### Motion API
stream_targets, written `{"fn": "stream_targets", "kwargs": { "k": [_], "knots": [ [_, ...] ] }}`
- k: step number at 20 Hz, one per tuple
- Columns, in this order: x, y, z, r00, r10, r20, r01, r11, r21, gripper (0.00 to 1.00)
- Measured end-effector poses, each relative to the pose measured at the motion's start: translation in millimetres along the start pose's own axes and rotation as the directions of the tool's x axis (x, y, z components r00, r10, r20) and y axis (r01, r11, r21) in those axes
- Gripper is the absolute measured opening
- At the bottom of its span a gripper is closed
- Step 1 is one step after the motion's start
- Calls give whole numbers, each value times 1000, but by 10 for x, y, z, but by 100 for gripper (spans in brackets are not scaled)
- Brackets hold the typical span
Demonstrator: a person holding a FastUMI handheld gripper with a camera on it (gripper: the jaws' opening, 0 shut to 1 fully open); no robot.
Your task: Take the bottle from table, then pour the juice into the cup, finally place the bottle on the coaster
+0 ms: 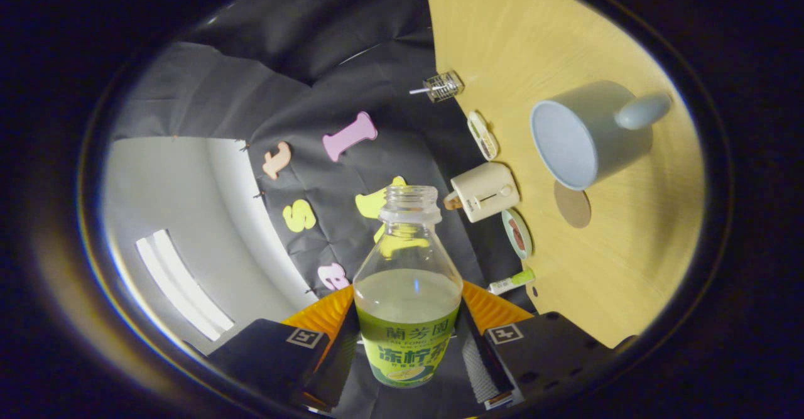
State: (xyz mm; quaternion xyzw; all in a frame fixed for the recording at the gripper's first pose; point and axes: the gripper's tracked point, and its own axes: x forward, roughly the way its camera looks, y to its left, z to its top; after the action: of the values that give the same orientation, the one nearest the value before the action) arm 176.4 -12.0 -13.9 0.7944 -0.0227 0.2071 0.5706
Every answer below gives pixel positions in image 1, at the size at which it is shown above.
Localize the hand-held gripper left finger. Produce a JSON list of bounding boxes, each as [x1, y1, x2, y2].
[[207, 284, 372, 410]]

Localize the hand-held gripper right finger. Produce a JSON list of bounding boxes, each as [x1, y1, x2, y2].
[[460, 280, 635, 410]]

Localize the green label juice bottle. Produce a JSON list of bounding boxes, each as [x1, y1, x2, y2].
[[352, 185, 464, 389]]

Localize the round brown coaster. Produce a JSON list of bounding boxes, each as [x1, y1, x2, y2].
[[553, 180, 592, 229]]

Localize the pale grey cup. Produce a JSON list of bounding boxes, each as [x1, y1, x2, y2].
[[530, 80, 672, 192]]

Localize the slim white green bottle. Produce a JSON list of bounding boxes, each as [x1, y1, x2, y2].
[[488, 268, 536, 296]]

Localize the pale green plate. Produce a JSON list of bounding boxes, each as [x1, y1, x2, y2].
[[501, 209, 534, 261]]

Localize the cream toaster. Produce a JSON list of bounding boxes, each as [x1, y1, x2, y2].
[[450, 161, 521, 224]]

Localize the long ceiling light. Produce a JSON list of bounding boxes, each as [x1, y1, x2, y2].
[[135, 229, 235, 342]]

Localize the white divided tray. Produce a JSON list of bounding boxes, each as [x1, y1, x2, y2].
[[467, 111, 499, 161]]

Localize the wooden table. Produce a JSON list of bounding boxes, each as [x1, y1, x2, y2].
[[420, 0, 707, 349]]

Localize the black backdrop cloth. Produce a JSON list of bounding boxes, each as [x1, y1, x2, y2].
[[110, 0, 541, 419]]

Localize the glass in wire holder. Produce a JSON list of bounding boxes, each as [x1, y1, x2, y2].
[[424, 70, 466, 104]]

